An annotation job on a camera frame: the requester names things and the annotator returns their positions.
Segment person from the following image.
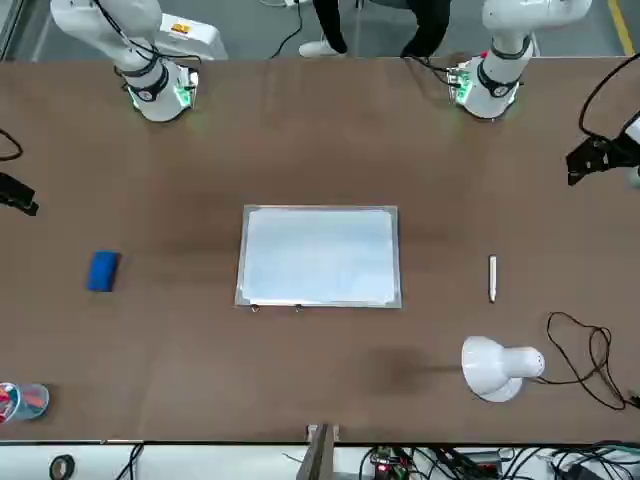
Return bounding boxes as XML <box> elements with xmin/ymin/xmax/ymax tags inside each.
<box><xmin>298</xmin><ymin>0</ymin><xmax>451</xmax><ymax>59</ymax></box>

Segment white desk lamp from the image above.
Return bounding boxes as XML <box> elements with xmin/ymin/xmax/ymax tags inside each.
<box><xmin>460</xmin><ymin>335</ymin><xmax>547</xmax><ymax>405</ymax></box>

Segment green circuit board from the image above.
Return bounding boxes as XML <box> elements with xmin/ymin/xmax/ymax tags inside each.
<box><xmin>368</xmin><ymin>445</ymin><xmax>409</xmax><ymax>479</ymax></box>

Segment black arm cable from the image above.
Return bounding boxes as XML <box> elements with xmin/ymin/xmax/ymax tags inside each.
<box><xmin>578</xmin><ymin>52</ymin><xmax>640</xmax><ymax>141</ymax></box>
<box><xmin>0</xmin><ymin>0</ymin><xmax>202</xmax><ymax>162</ymax></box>

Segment clear plastic pen cup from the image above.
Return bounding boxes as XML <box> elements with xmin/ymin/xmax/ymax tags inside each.
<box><xmin>0</xmin><ymin>382</ymin><xmax>51</xmax><ymax>426</ymax></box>

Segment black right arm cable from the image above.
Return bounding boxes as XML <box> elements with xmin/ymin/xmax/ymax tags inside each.
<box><xmin>0</xmin><ymin>0</ymin><xmax>202</xmax><ymax>162</ymax></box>

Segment black power strip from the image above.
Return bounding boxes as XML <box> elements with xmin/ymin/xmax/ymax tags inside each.
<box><xmin>462</xmin><ymin>451</ymin><xmax>503</xmax><ymax>472</ymax></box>

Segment black lamp cable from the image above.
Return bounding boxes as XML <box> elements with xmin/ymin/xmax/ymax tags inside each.
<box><xmin>529</xmin><ymin>311</ymin><xmax>640</xmax><ymax>412</ymax></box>

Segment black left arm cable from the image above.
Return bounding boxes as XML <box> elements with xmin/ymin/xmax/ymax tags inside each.
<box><xmin>578</xmin><ymin>52</ymin><xmax>640</xmax><ymax>141</ymax></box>

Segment aluminium frame post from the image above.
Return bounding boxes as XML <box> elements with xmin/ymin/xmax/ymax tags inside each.
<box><xmin>299</xmin><ymin>423</ymin><xmax>342</xmax><ymax>480</ymax></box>

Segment black tape roll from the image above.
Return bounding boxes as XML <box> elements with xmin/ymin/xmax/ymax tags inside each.
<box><xmin>49</xmin><ymin>454</ymin><xmax>77</xmax><ymax>480</ymax></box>

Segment blue whiteboard eraser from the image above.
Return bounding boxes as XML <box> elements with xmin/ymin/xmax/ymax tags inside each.
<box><xmin>86</xmin><ymin>250</ymin><xmax>122</xmax><ymax>293</ymax></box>

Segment silver framed whiteboard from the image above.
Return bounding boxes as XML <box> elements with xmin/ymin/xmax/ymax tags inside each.
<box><xmin>233</xmin><ymin>203</ymin><xmax>404</xmax><ymax>312</ymax></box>

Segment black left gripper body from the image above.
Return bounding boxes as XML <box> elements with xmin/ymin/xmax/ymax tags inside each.
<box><xmin>602</xmin><ymin>130</ymin><xmax>634</xmax><ymax>172</ymax></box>

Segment white cabinet with orange label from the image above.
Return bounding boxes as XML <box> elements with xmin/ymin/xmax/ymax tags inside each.
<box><xmin>158</xmin><ymin>12</ymin><xmax>230</xmax><ymax>62</ymax></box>

